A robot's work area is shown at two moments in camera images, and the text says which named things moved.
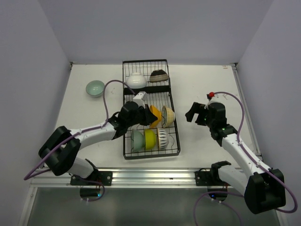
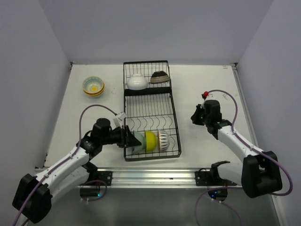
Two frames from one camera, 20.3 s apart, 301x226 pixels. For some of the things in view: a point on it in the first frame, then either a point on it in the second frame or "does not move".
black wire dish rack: [161, 138] does not move
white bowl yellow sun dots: [168, 116] to [92, 85]
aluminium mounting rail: [135, 178] does not move
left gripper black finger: [149, 117] to [132, 141]
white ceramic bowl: [136, 80] does not move
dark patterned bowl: [158, 76] does not move
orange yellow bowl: [156, 112] to [95, 94]
